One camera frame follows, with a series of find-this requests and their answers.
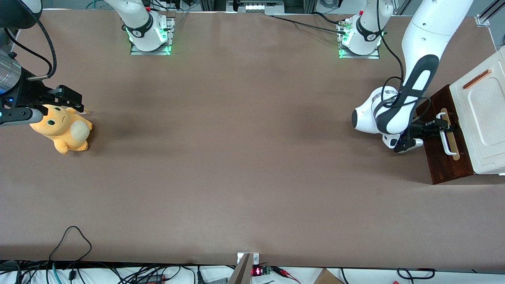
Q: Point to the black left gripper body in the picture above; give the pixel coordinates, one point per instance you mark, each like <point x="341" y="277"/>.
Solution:
<point x="419" y="129"/>

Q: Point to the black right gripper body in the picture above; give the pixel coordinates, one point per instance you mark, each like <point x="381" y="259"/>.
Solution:
<point x="28" y="93"/>

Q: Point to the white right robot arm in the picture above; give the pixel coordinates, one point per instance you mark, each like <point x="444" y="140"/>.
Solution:
<point x="138" y="23"/>

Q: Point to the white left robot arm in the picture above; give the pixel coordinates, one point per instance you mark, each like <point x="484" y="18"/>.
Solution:
<point x="426" y="35"/>

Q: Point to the light wooden strip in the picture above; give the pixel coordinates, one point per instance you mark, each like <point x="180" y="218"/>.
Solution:
<point x="453" y="148"/>

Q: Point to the yellow plush toy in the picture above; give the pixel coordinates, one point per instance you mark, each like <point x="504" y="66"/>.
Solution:
<point x="63" y="130"/>

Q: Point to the white plastic cabinet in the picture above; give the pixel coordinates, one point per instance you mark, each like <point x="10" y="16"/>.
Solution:
<point x="489" y="118"/>

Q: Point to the copper coloured strip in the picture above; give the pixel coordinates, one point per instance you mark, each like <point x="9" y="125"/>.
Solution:
<point x="477" y="79"/>

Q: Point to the brown cardboard piece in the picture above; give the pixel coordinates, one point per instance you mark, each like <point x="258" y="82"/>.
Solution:
<point x="327" y="277"/>

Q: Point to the white lit device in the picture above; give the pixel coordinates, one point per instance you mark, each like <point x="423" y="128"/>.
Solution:
<point x="254" y="7"/>

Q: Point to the red LED display board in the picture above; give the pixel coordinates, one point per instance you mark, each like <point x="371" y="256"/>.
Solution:
<point x="256" y="271"/>

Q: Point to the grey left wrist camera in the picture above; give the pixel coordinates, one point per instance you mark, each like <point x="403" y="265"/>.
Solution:
<point x="410" y="146"/>

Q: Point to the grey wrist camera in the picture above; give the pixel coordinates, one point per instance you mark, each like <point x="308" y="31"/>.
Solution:
<point x="19" y="115"/>
<point x="410" y="146"/>

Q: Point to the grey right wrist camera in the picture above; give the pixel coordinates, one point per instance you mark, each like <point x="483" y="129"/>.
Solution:
<point x="19" y="115"/>

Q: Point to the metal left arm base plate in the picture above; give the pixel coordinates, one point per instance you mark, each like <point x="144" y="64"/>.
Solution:
<point x="359" y="56"/>

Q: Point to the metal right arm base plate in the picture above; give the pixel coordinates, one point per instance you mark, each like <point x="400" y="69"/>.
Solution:
<point x="158" y="52"/>

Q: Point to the aluminium frame profile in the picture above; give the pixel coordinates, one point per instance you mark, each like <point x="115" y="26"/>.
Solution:
<point x="482" y="19"/>

